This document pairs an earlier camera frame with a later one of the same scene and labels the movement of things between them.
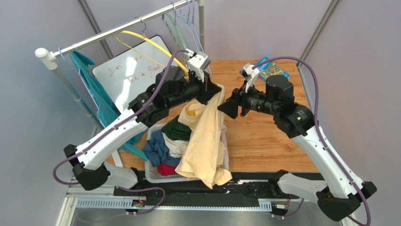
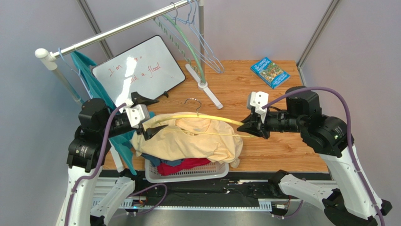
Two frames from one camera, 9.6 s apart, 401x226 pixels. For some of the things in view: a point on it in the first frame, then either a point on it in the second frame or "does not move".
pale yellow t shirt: (205, 164) → (190, 135)
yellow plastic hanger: (118, 37) → (156, 124)
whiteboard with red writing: (123, 76) does not move
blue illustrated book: (269, 68) does not move
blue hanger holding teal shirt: (78, 71) does not move
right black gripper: (237, 102) → (260, 122)
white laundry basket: (151, 172) does not move
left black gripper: (208, 90) → (140, 99)
